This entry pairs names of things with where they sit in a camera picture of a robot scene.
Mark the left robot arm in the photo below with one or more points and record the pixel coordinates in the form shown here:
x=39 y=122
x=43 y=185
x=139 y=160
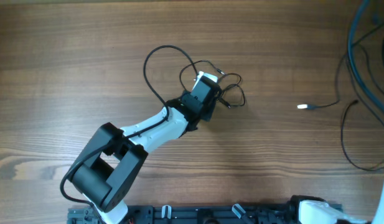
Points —
x=108 y=165

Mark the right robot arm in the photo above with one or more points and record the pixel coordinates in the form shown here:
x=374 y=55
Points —
x=311 y=210

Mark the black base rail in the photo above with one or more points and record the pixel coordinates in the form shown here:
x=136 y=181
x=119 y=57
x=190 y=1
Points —
x=260 y=214

